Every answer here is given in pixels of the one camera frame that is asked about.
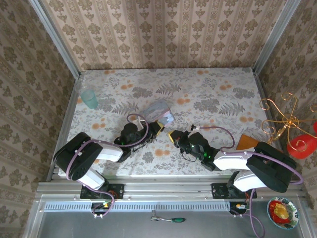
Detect orange wooden board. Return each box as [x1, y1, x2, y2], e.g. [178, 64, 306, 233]
[235, 133, 284, 164]

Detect green translucent plastic cup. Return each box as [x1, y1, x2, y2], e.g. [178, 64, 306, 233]
[78, 85, 99, 110]

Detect red pear-shaped ornament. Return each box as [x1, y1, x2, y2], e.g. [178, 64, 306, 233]
[286, 121, 317, 159]

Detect red and yellow toy food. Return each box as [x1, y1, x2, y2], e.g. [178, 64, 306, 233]
[269, 200, 290, 221]

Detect floral patterned bowl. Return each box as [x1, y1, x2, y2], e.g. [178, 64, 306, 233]
[266, 196, 300, 230]

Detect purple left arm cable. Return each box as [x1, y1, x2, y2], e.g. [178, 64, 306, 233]
[65, 113, 150, 219]

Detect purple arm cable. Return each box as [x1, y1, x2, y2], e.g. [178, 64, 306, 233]
[197, 125, 304, 238]
[65, 113, 150, 219]

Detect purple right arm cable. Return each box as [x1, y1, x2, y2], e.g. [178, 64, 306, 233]
[197, 125, 304, 238]

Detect aluminium front rail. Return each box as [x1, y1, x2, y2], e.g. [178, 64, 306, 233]
[37, 173, 305, 200]

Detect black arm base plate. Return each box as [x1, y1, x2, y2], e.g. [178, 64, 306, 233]
[211, 182, 258, 200]
[80, 182, 125, 200]

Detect grey slotted cable duct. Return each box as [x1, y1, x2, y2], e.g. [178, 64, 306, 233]
[44, 200, 230, 212]

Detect aluminium side rail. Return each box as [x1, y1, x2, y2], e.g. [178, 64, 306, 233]
[47, 74, 85, 178]
[254, 71, 294, 180]

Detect black controller with wires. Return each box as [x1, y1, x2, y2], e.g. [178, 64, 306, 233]
[229, 201, 250, 219]
[90, 194, 117, 220]

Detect green-handled ratchet screwdriver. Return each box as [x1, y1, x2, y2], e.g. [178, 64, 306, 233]
[150, 210, 186, 224]

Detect gold wire stand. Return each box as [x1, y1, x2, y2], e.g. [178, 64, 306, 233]
[259, 92, 317, 149]

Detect aluminium frame post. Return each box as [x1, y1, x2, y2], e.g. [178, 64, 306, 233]
[27, 0, 84, 79]
[252, 0, 302, 75]

